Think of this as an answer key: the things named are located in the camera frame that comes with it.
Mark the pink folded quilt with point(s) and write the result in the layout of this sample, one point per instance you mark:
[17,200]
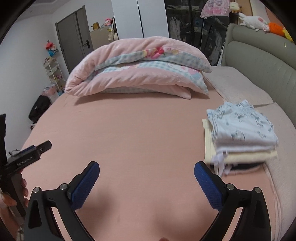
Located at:
[138,46]

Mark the pink folded garment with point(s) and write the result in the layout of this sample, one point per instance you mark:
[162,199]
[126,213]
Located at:
[252,173]

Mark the white ribbon-trimmed garment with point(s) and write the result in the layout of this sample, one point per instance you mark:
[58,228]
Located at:
[218,161]

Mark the white shelf rack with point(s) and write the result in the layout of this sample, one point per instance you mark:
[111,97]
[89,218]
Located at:
[54,74]

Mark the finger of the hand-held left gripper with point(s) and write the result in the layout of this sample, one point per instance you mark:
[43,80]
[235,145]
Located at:
[27,148]
[45,146]

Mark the person's left hand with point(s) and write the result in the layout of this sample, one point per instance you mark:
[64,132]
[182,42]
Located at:
[7,200]

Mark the orange carrot plush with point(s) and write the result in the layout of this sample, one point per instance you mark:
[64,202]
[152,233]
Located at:
[276,29]

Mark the white rabbit plush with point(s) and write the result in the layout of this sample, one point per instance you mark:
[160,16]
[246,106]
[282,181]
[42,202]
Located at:
[252,22]

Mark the grey door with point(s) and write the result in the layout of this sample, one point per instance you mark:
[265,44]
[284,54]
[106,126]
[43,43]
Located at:
[71,34]

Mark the cream hanging toy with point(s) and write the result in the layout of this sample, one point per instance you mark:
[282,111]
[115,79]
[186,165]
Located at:
[113,36]

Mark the dark glass wardrobe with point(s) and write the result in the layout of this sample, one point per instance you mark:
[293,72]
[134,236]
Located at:
[185,27]

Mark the beige cabinet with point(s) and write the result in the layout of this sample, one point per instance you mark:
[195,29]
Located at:
[99,38]

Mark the pink bag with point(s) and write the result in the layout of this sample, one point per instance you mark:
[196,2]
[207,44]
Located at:
[50,91]

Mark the dark folded garment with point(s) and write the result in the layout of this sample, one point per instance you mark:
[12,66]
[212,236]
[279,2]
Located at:
[245,167]

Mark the pale yellow plush toy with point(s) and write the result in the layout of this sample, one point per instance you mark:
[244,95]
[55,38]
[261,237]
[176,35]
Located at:
[234,7]

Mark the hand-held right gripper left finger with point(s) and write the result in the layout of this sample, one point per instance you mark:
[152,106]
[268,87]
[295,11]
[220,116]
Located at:
[84,185]

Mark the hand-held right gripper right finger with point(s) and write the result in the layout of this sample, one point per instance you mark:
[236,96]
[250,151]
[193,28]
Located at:
[208,185]

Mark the white wardrobe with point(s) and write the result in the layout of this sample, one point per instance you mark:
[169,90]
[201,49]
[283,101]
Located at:
[129,18]

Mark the red plush toy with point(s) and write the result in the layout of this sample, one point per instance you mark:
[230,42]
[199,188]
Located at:
[51,47]

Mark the black backpack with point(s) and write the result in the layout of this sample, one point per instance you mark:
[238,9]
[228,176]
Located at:
[39,107]

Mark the light blue printed pants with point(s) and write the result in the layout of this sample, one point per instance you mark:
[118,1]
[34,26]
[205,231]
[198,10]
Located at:
[242,125]

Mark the pink printed hanging garment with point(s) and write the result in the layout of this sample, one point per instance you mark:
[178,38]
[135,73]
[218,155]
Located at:
[214,8]

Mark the yellow sponge plush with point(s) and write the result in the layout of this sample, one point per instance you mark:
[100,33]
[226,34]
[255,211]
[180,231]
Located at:
[288,34]

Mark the pink plush doll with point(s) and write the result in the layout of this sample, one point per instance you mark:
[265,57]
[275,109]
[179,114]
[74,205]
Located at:
[108,22]

